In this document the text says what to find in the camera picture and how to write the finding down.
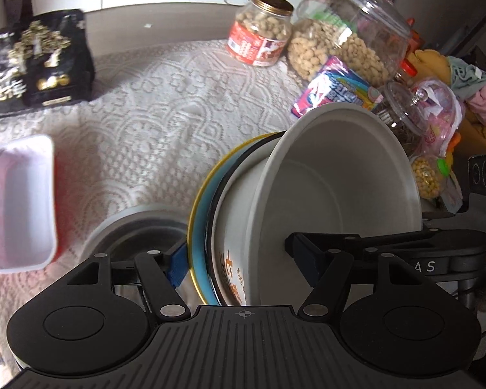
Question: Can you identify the white bowl yellow rim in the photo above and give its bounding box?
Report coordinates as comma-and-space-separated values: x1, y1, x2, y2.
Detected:
187, 132, 284, 306

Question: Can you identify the white rectangular plastic tray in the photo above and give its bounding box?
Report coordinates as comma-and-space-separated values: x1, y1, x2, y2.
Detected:
0, 135, 58, 274

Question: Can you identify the white bowl black rim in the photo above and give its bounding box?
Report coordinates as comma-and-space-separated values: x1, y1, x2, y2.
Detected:
205, 133, 284, 305

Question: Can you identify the steel pot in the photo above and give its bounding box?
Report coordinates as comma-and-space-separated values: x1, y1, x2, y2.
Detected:
80, 204, 190, 288

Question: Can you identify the plastic candy bag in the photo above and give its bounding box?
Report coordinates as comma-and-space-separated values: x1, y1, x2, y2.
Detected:
411, 78, 464, 213

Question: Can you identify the clear sunflower seed jar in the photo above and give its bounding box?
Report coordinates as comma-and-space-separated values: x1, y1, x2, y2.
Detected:
372, 81, 428, 156

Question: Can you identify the white lace tablecloth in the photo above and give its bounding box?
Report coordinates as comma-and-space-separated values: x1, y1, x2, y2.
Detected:
0, 41, 302, 385

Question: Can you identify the pink marshmallow bag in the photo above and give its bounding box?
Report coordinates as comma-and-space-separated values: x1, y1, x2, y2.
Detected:
290, 56, 384, 118

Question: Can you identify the large clear peanut jar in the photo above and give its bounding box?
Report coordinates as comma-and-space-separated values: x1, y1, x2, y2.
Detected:
287, 0, 411, 87

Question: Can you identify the peanut jar gold lid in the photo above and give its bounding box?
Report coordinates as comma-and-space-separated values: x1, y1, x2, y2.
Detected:
227, 0, 294, 67

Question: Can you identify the black plum snack bag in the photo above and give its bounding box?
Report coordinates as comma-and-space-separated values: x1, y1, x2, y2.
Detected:
0, 9, 95, 119

